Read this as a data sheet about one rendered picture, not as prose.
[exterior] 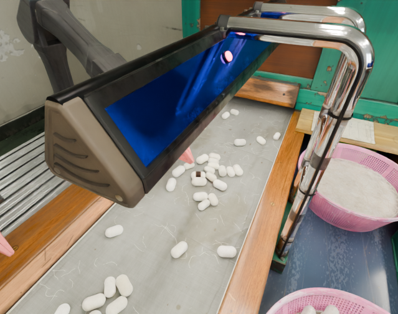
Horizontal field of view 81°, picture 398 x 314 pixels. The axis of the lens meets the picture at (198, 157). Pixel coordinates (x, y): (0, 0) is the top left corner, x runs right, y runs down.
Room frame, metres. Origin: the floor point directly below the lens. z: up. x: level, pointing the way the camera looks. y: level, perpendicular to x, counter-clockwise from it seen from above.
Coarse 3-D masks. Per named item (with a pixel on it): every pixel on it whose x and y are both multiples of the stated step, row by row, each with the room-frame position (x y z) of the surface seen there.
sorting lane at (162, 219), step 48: (192, 144) 0.58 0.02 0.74; (192, 192) 0.39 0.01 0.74; (240, 192) 0.39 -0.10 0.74; (96, 240) 0.26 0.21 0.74; (144, 240) 0.26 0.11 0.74; (192, 240) 0.26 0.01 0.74; (240, 240) 0.26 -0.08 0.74; (48, 288) 0.17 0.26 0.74; (96, 288) 0.17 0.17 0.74; (144, 288) 0.17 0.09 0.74; (192, 288) 0.17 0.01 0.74
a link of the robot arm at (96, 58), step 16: (32, 0) 0.58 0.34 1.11; (48, 0) 0.60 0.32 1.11; (64, 0) 0.63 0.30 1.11; (16, 16) 0.62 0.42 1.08; (32, 16) 0.58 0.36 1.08; (48, 16) 0.57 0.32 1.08; (64, 16) 0.58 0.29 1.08; (32, 32) 0.59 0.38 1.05; (64, 32) 0.55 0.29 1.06; (80, 32) 0.55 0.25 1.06; (80, 48) 0.52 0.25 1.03; (96, 48) 0.53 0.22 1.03; (96, 64) 0.49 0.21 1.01; (112, 64) 0.50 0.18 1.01
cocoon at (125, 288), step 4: (120, 276) 0.18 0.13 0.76; (124, 276) 0.18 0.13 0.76; (116, 280) 0.17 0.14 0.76; (120, 280) 0.17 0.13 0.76; (124, 280) 0.17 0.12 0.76; (128, 280) 0.17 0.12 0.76; (116, 284) 0.17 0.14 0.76; (120, 284) 0.16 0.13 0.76; (124, 284) 0.16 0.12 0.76; (128, 284) 0.16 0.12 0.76; (120, 288) 0.16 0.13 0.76; (124, 288) 0.16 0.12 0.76; (128, 288) 0.16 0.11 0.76; (132, 288) 0.16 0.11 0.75; (120, 292) 0.15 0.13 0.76; (124, 292) 0.15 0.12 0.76; (128, 292) 0.15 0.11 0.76; (124, 296) 0.15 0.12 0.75
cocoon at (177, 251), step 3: (180, 243) 0.24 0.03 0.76; (183, 243) 0.24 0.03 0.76; (186, 243) 0.24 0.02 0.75; (177, 246) 0.23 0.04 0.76; (180, 246) 0.23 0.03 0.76; (183, 246) 0.23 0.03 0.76; (186, 246) 0.23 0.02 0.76; (174, 249) 0.23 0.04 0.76; (177, 249) 0.23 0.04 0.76; (180, 249) 0.23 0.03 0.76; (183, 249) 0.23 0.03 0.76; (186, 249) 0.23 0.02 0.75; (171, 252) 0.22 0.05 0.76; (174, 252) 0.22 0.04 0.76; (177, 252) 0.22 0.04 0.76; (180, 252) 0.22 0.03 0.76; (183, 252) 0.23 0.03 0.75; (174, 255) 0.22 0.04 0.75; (177, 255) 0.22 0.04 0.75; (180, 255) 0.22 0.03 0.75
